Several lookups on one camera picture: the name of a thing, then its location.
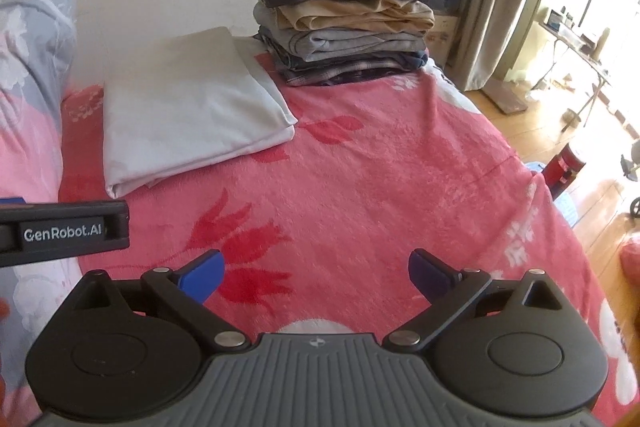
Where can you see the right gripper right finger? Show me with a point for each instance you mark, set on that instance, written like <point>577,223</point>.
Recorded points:
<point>451,294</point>

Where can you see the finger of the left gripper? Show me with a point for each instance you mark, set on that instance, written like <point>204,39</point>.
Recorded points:
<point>13,201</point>

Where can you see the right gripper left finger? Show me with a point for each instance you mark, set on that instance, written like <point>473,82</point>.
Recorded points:
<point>178,296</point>

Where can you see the white sweatshirt orange bear outline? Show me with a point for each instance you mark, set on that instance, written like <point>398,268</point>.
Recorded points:
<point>189,102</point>

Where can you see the folding table by window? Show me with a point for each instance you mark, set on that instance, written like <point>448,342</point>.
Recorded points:
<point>573,44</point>

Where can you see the stack of folded clothes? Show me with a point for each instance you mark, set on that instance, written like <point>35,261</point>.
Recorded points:
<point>327,42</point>

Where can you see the pink floral bed blanket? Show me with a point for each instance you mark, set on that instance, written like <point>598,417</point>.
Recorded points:
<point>317,233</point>

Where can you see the light blue plastic stool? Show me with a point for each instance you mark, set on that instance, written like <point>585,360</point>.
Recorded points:
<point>563,202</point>

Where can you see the pink bag in plastic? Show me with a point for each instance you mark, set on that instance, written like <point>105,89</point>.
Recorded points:
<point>630,259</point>

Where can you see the grey pink floral pillow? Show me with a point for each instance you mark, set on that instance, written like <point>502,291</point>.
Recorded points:
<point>38,42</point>

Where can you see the wheelchair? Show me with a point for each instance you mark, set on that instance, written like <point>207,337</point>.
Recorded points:
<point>630,167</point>

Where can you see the cardboard box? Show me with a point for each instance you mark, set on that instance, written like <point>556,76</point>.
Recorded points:
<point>440,38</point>

